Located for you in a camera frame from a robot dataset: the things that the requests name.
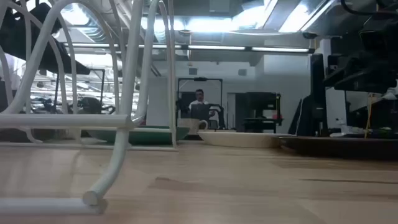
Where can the person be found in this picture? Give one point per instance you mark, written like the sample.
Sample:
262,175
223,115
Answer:
199,95

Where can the black laptop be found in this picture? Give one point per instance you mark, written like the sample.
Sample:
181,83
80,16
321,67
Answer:
200,112

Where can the ceiling strip light bar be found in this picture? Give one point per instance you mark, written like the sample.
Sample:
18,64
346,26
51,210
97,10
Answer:
217,47

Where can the cream patterned mug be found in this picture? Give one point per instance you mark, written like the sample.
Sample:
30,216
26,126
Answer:
191,124

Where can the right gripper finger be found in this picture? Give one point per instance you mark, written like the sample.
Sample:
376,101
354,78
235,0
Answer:
367,81

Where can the grey wall box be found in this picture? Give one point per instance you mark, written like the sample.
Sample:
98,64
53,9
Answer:
242,72
192,71

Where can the large green plate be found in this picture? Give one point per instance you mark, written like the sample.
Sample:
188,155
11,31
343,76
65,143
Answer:
149,137

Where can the black metal frame stand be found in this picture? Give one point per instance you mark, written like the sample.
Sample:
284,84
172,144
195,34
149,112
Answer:
102,87
199,79

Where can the black equipment cart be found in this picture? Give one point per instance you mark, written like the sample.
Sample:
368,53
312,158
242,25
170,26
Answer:
258,102

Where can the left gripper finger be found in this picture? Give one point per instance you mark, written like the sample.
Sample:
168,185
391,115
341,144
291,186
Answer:
73,65

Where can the white plate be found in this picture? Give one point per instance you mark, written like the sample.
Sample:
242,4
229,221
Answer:
239,139

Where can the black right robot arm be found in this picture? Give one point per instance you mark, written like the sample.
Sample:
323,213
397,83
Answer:
381,34

